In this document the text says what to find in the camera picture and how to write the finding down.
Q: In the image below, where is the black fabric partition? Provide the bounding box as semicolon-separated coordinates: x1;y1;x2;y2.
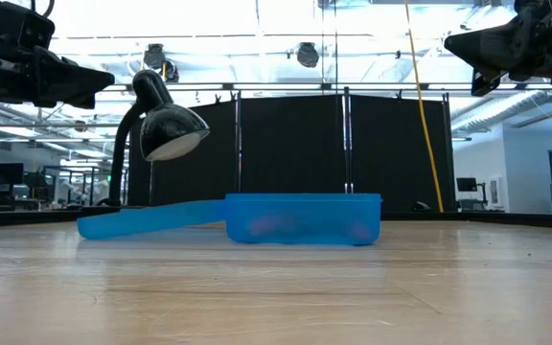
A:
129;93;454;212

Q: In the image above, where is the yellow hanging cable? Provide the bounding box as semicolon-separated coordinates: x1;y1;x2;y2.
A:
403;0;445;214

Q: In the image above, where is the black desk lamp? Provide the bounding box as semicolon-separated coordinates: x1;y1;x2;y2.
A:
106;69;211;207

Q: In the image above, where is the black hanging spotlight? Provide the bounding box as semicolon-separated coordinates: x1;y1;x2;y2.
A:
296;41;320;68
143;42;180;83

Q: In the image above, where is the blue translucent plastic supply box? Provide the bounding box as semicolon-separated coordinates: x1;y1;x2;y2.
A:
77;193;382;247

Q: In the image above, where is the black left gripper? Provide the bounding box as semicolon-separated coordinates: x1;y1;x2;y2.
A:
0;0;116;110

